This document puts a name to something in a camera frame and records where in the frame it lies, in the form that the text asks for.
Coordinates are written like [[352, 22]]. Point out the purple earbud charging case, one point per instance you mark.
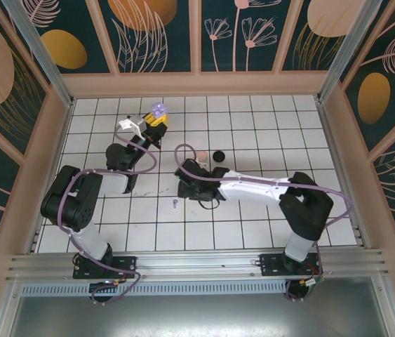
[[156, 109]]

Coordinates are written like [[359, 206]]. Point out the pink earbud charging case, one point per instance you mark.
[[202, 156]]

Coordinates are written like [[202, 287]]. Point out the black earbud charging case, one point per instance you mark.
[[219, 156]]

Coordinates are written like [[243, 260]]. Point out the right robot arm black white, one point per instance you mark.
[[253, 186]]

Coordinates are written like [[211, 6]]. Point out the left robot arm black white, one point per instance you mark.
[[71, 200]]

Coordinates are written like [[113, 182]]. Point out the grey metal sheet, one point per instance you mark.
[[197, 319]]

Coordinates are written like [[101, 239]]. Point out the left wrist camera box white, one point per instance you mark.
[[135, 123]]

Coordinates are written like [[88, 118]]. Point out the aluminium table side rail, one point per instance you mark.
[[61, 140], [332, 140]]

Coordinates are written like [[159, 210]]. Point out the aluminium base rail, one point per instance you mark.
[[197, 263]]

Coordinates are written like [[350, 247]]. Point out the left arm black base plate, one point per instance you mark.
[[123, 267]]

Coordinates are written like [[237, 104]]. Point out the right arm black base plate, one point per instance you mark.
[[271, 267]]

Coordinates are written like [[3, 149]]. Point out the aluminium corner post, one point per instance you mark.
[[344, 45], [43, 59]]

